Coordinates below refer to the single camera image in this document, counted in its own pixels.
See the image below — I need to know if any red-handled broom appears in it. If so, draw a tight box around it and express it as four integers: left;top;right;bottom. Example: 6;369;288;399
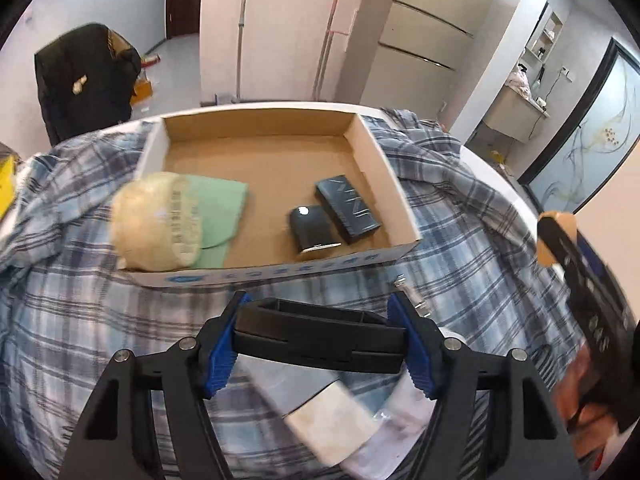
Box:
312;0;361;102

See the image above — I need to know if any frosted glass door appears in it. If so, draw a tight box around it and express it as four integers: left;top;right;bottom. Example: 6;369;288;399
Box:
517;37;640;216

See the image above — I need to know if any beige refrigerator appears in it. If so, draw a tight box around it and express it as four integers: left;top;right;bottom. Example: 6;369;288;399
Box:
335;0;511;126

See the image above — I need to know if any wall niche shelf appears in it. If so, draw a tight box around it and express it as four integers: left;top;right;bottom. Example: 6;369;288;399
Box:
525;10;565;63

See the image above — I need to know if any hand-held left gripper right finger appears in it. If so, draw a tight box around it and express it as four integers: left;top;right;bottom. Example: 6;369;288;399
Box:
387;290;583;480

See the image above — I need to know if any cream tape roll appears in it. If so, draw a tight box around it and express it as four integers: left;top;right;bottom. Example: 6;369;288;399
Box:
110;171;203;273

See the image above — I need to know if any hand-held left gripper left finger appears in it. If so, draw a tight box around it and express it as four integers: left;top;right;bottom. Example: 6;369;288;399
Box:
59;290;253;480

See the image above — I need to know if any yellow bag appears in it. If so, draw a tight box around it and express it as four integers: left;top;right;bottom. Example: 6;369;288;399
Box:
0;155;18;221

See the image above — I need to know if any green pouch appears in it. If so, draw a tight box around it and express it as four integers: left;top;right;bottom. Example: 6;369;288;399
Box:
187;175;250;270

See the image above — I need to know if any orange cardboard box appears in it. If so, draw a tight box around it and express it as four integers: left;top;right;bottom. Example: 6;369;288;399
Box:
131;77;155;106

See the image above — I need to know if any shallow cardboard box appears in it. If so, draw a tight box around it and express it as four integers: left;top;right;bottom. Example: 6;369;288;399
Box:
120;101;423;288

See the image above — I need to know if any black glossy gadget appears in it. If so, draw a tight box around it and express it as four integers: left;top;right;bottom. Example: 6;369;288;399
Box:
287;204;343;261

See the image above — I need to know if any pink cloth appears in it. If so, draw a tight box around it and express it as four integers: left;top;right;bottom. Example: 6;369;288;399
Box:
506;69;532;98

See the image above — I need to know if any brown garment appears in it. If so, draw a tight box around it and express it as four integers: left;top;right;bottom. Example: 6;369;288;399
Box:
106;29;142;68

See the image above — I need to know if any person's right hand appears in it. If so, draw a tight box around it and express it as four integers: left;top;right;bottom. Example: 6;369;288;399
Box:
557;342;626;461

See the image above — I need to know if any small black box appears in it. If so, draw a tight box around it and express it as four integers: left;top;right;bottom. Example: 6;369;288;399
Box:
314;173;385;245

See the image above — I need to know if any beige sink cabinet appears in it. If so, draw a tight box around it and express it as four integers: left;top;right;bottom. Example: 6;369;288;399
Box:
482;85;551;143

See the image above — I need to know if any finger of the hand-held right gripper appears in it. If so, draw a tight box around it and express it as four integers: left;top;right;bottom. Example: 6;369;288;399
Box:
536;211;578;273
577;237;628;311

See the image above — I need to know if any white box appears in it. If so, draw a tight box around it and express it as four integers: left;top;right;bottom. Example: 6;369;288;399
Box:
282;379;385;467

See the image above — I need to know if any blue plaid blanket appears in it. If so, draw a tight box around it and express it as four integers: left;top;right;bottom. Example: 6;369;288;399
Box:
0;107;601;480

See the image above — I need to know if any black rectangular tray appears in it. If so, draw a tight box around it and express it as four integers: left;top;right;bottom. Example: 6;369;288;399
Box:
232;298;407;375

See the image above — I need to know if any white remote control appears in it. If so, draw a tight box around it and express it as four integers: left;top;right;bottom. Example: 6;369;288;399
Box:
342;330;471;480

